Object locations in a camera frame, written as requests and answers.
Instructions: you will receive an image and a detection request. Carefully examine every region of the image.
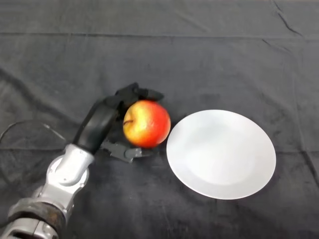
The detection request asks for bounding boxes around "red yellow apple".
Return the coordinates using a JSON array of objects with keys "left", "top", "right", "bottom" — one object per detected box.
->
[{"left": 123, "top": 100, "right": 171, "bottom": 149}]

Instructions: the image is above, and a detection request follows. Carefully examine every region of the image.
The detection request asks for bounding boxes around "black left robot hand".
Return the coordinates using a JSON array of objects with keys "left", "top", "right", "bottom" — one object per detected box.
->
[{"left": 73, "top": 82, "right": 165, "bottom": 164}]

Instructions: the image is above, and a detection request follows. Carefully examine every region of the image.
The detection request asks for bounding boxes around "white round plate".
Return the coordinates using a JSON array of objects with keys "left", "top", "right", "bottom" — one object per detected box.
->
[{"left": 166, "top": 110, "right": 277, "bottom": 200}]

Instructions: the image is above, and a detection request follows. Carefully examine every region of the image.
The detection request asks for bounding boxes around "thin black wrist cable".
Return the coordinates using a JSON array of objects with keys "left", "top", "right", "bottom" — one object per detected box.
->
[{"left": 0, "top": 119, "right": 68, "bottom": 145}]

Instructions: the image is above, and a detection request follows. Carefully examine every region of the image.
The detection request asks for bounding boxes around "black cloth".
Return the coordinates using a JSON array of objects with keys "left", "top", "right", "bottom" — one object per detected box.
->
[{"left": 0, "top": 0, "right": 319, "bottom": 239}]

